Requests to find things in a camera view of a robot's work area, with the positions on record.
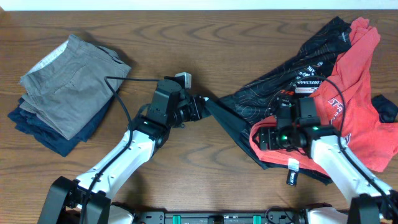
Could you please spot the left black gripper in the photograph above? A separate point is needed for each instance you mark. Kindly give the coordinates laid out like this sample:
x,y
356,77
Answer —
x,y
193,103

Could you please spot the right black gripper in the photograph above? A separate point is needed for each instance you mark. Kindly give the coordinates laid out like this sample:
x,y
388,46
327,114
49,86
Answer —
x,y
268,134

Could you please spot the black cycling jersey orange lines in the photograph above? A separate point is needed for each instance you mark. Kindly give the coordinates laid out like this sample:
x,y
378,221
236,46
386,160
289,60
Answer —
x,y
280,81

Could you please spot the red printed t-shirt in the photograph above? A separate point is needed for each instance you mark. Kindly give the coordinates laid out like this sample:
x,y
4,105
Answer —
x,y
357,102

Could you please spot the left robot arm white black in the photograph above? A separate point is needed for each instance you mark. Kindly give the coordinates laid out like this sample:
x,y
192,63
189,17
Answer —
x,y
87,198

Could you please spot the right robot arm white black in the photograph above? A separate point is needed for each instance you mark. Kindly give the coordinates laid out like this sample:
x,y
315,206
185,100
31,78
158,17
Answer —
x,y
299,129

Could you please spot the folded grey trousers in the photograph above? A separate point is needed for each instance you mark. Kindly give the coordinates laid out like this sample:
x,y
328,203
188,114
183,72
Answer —
x,y
71,84

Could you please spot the folded navy blue garment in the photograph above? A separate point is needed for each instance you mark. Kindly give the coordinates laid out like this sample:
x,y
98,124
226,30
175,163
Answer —
x,y
53,137

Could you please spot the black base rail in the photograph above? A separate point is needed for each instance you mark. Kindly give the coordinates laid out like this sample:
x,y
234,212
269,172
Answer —
x,y
274,215

